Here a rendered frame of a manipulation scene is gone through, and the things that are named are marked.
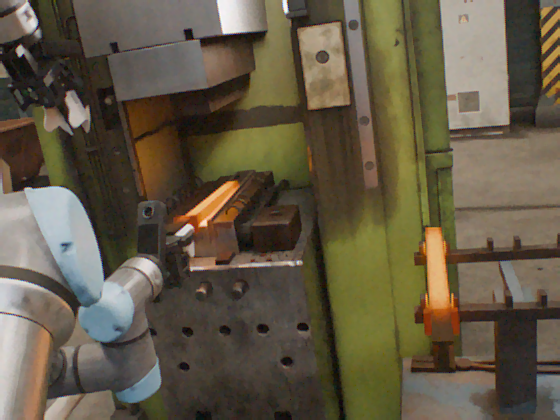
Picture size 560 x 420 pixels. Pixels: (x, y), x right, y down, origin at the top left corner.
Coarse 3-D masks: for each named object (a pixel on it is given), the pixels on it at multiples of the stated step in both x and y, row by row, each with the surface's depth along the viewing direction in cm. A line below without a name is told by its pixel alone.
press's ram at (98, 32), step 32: (96, 0) 108; (128, 0) 107; (160, 0) 106; (192, 0) 105; (224, 0) 108; (256, 0) 134; (96, 32) 110; (128, 32) 109; (160, 32) 108; (192, 32) 111; (224, 32) 106
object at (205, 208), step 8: (224, 184) 141; (232, 184) 140; (216, 192) 134; (224, 192) 133; (208, 200) 126; (216, 200) 127; (200, 208) 120; (208, 208) 121; (216, 208) 126; (184, 216) 112; (192, 216) 111; (200, 216) 116; (208, 216) 121; (176, 224) 108; (184, 224) 108; (192, 224) 111; (168, 232) 103; (176, 232) 104
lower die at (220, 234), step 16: (224, 176) 159; (272, 176) 156; (208, 192) 145; (240, 192) 139; (256, 192) 138; (176, 208) 139; (192, 208) 133; (224, 208) 127; (240, 208) 126; (208, 224) 119; (224, 224) 118; (208, 240) 120; (224, 240) 119; (240, 240) 122; (208, 256) 121
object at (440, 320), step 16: (432, 240) 101; (432, 256) 95; (432, 272) 89; (432, 288) 84; (432, 304) 79; (448, 304) 78; (432, 320) 73; (448, 320) 72; (432, 336) 69; (448, 336) 69; (448, 352) 68; (448, 368) 69
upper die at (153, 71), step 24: (144, 48) 109; (168, 48) 108; (192, 48) 108; (216, 48) 116; (240, 48) 135; (120, 72) 112; (144, 72) 111; (168, 72) 110; (192, 72) 109; (216, 72) 115; (240, 72) 133; (120, 96) 114; (144, 96) 113
